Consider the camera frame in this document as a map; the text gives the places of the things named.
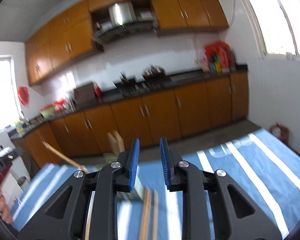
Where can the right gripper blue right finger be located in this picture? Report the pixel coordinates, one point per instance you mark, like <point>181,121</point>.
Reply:
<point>165,160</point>

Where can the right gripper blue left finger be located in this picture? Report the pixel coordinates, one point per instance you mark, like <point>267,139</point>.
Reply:
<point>133,162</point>

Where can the wooden chopstick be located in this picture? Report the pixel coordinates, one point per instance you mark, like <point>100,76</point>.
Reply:
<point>143,234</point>
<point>114,145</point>
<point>120,141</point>
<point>155,216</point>
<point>88,223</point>
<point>65,158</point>

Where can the lower brown kitchen cabinets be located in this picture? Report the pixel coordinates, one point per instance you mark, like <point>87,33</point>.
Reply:
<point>174,113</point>

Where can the brown kitchen cabinets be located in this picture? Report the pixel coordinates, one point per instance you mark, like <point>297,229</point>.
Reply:
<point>174,113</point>
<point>90,24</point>

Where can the upper brown kitchen cabinets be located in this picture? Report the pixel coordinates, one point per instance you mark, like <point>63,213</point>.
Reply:
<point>90,24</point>

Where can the person left hand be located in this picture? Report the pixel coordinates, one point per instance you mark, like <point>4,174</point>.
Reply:
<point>4,210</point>

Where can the window left side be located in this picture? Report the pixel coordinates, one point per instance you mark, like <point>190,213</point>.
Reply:
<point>10,109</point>

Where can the window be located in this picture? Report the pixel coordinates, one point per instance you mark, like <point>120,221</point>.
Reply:
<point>279,23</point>
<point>10,109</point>

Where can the black countertop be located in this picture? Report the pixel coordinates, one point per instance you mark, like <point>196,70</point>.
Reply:
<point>112,95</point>

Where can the green basin with red lid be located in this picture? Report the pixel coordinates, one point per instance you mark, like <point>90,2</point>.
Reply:
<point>48,111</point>

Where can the black wok with ladle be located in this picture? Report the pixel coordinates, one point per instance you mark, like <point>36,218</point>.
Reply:
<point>126,79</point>

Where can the red bottle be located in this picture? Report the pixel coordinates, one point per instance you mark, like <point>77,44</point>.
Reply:
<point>97,90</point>

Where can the gas stove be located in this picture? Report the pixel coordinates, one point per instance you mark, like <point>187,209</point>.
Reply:
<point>144,87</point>

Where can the brown cutting board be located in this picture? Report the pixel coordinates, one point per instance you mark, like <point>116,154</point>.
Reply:
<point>85,94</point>

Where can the black lidded wok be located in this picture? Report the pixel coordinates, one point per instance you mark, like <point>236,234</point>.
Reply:
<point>154,73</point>

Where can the blue white striped tablecloth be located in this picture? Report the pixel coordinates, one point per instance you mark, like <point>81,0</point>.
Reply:
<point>245,189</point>

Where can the red bucket on floor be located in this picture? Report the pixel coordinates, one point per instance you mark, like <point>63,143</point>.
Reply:
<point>281,132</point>

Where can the red bags and condiment bottles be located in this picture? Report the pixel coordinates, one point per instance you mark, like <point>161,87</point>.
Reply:
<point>216,58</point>

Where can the steel range hood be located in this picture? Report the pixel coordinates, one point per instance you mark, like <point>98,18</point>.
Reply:
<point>123,19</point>

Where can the window right side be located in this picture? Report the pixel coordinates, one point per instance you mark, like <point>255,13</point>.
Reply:
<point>279,23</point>

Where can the red plastic bag on wall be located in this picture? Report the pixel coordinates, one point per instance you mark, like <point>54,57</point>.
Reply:
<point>23,95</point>

